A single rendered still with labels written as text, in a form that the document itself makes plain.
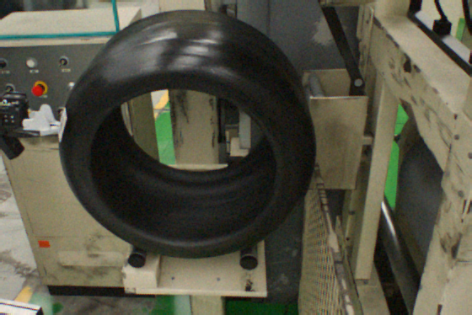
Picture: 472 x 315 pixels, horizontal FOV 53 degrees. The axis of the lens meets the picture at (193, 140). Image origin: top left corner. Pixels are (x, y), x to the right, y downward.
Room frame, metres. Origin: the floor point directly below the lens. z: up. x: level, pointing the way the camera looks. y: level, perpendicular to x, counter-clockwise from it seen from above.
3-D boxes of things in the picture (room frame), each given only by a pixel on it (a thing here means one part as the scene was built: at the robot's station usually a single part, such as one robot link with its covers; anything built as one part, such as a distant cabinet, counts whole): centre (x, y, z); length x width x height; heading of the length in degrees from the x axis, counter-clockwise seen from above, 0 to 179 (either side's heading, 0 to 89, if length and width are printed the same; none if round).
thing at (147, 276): (1.05, 0.14, 0.84); 0.36 x 0.09 x 0.06; 173
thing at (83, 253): (1.77, 0.47, 0.63); 0.56 x 0.41 x 1.27; 83
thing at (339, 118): (1.20, -0.40, 1.05); 0.20 x 0.15 x 0.30; 173
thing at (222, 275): (1.03, 0.01, 0.80); 0.37 x 0.36 x 0.02; 83
